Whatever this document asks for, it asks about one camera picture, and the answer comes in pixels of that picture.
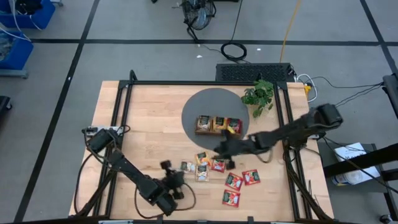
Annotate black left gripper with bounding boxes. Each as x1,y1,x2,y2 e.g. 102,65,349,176
160,159,188,201

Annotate red strawberry tea packet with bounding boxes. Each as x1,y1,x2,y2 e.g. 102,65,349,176
211,158,226,174
226,117,243,135
223,171,244,191
221,189,241,208
241,169,261,186

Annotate yellow power cord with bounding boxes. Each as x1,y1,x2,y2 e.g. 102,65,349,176
279,0,302,63

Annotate black coiled cable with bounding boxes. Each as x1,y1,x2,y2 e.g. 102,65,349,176
220,0,248,63

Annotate white papers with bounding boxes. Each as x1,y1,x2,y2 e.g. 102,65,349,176
330,142,382,187

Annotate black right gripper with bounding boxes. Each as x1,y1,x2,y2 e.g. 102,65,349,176
213,129,261,170

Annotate black left wrist camera cable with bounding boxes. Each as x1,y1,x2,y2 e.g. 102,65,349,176
134,183,197,220

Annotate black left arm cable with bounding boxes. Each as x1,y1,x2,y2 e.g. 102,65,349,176
73,144,105,215

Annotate black aluminium table frame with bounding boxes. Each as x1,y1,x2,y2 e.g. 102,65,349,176
68,70,335,224

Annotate black perforated computer case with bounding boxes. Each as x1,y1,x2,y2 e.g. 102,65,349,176
215,62,295,83

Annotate black diagonal beam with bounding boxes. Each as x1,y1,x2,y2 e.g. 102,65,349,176
322,143,398,178

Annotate blue storage bin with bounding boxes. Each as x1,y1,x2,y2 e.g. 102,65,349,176
0,30,34,78
0,0,57,30

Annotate wooden tea organizer box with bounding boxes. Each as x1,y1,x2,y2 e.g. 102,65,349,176
194,114,243,138

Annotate black floor fan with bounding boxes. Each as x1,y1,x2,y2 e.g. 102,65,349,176
181,0,217,32

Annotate green potted plant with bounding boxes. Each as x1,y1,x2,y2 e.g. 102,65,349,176
241,79,275,119

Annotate orange mango tea packet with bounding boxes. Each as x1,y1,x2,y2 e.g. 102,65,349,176
195,151,212,167
212,116,228,133

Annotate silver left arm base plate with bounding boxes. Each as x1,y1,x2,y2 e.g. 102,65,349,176
83,125,121,136

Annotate grey round mat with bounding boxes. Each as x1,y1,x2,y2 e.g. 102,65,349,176
181,87,250,151

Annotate white looped cable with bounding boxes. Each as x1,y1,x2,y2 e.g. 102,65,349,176
295,73,318,103

